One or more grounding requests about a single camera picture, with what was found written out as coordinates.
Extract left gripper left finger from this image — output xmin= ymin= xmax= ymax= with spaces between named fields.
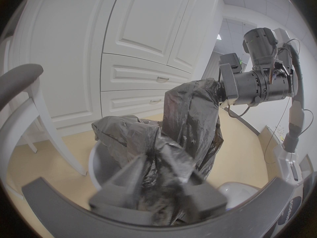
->
xmin=89 ymin=153 xmax=152 ymax=220

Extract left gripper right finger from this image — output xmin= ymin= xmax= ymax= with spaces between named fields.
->
xmin=160 ymin=143 xmax=228 ymax=222

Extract black plastic bag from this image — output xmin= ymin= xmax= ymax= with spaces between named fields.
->
xmin=92 ymin=78 xmax=224 ymax=226

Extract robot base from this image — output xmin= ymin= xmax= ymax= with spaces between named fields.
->
xmin=218 ymin=143 xmax=317 ymax=235

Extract white trash bin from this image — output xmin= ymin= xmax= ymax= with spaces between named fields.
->
xmin=88 ymin=139 xmax=129 ymax=191

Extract white wardrobe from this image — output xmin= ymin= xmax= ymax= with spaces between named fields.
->
xmin=7 ymin=0 xmax=222 ymax=131

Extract white chair grey cushions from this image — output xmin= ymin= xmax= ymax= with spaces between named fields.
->
xmin=0 ymin=63 xmax=88 ymax=176

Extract black cable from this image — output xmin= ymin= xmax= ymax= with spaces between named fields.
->
xmin=263 ymin=108 xmax=314 ymax=164
xmin=227 ymin=105 xmax=251 ymax=119

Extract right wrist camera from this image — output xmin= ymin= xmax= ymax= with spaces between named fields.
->
xmin=219 ymin=53 xmax=243 ymax=73

